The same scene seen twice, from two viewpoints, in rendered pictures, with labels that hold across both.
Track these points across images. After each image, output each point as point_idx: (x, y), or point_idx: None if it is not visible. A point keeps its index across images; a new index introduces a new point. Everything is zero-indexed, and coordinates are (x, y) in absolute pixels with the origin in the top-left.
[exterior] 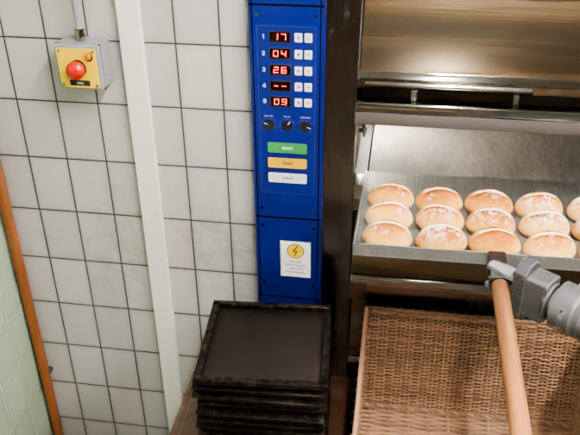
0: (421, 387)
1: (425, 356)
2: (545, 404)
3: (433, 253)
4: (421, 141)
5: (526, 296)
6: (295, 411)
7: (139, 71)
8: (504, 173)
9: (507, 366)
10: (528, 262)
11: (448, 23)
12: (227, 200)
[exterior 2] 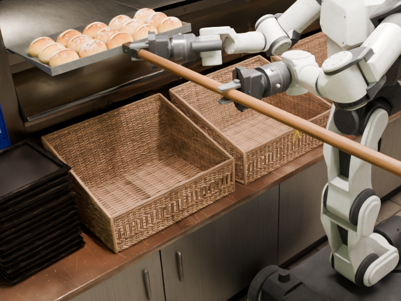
0: (88, 179)
1: (87, 151)
2: (153, 153)
3: (95, 57)
4: (18, 27)
5: (158, 51)
6: (55, 196)
7: None
8: (82, 24)
9: (183, 70)
10: (151, 33)
11: None
12: None
